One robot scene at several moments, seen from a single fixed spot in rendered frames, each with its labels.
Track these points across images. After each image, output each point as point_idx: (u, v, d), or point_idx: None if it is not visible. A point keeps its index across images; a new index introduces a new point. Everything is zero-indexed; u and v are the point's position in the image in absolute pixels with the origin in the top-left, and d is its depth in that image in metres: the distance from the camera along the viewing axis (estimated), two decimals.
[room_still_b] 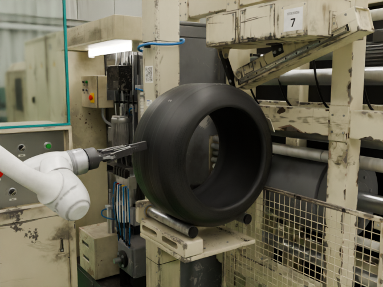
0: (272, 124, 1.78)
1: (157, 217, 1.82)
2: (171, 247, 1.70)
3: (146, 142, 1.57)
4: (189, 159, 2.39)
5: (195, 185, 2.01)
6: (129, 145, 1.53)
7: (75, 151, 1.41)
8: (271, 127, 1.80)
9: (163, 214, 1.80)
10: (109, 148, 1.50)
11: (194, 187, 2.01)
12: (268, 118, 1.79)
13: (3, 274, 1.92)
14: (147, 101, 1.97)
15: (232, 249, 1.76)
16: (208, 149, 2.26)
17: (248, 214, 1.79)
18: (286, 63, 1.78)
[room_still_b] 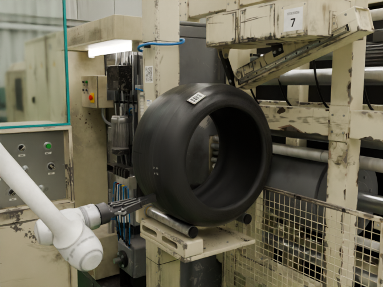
0: (198, 98, 1.55)
1: (162, 211, 1.83)
2: (171, 247, 1.70)
3: (155, 194, 1.61)
4: (189, 159, 2.39)
5: (195, 185, 2.01)
6: (139, 199, 1.58)
7: (88, 208, 1.45)
8: (199, 95, 1.57)
9: None
10: (120, 203, 1.55)
11: (194, 187, 2.01)
12: (189, 101, 1.55)
13: (3, 274, 1.92)
14: (147, 101, 1.97)
15: (232, 249, 1.76)
16: (208, 149, 2.26)
17: (249, 222, 1.80)
18: (286, 63, 1.78)
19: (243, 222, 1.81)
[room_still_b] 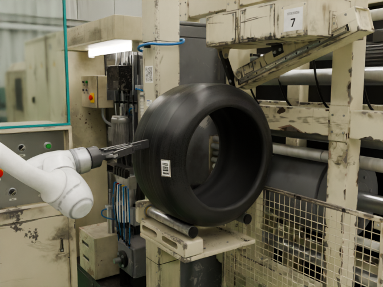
0: (167, 168, 1.51)
1: (164, 212, 1.84)
2: (171, 247, 1.70)
3: (148, 140, 1.57)
4: (189, 159, 2.39)
5: (195, 185, 2.01)
6: (131, 143, 1.53)
7: (78, 150, 1.41)
8: (164, 163, 1.51)
9: None
10: (111, 147, 1.51)
11: (194, 187, 2.01)
12: (163, 175, 1.52)
13: (3, 274, 1.92)
14: (147, 101, 1.97)
15: (232, 249, 1.76)
16: (208, 149, 2.26)
17: (244, 222, 1.79)
18: (286, 63, 1.78)
19: (241, 217, 1.80)
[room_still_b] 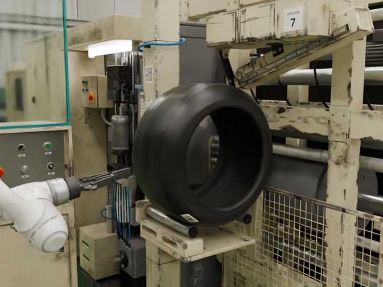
0: (191, 218, 1.59)
1: (158, 213, 1.82)
2: (171, 247, 1.70)
3: (129, 168, 1.54)
4: (189, 159, 2.39)
5: (195, 185, 2.01)
6: (112, 173, 1.50)
7: (55, 181, 1.38)
8: (186, 216, 1.59)
9: (167, 213, 1.81)
10: (91, 177, 1.47)
11: (194, 187, 2.01)
12: (192, 222, 1.62)
13: (3, 274, 1.92)
14: (147, 101, 1.97)
15: (232, 249, 1.76)
16: (208, 149, 2.26)
17: (249, 223, 1.80)
18: (286, 63, 1.78)
19: (243, 222, 1.81)
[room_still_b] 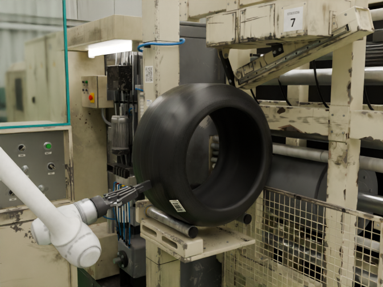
0: (179, 206, 1.55)
1: (157, 218, 1.82)
2: (171, 247, 1.70)
3: (150, 181, 1.60)
4: (189, 159, 2.39)
5: (195, 185, 2.01)
6: (134, 187, 1.56)
7: (82, 203, 1.44)
8: (175, 203, 1.56)
9: (162, 214, 1.79)
10: (115, 193, 1.53)
11: (194, 187, 2.01)
12: (179, 211, 1.58)
13: (3, 274, 1.92)
14: (147, 101, 1.97)
15: (232, 249, 1.76)
16: (208, 149, 2.26)
17: (245, 217, 1.78)
18: (286, 63, 1.78)
19: (245, 213, 1.81)
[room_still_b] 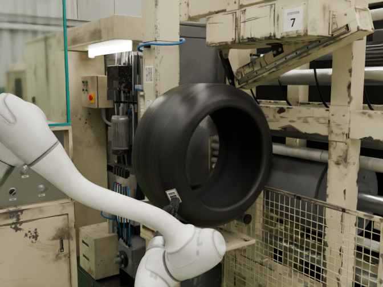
0: (176, 196, 1.55)
1: None
2: None
3: (171, 199, 1.55)
4: (189, 159, 2.39)
5: (195, 185, 2.01)
6: None
7: None
8: (171, 193, 1.55)
9: None
10: None
11: (194, 187, 2.01)
12: None
13: (3, 274, 1.92)
14: (147, 101, 1.97)
15: (232, 249, 1.76)
16: (208, 149, 2.26)
17: (246, 224, 1.79)
18: (286, 63, 1.78)
19: (241, 221, 1.80)
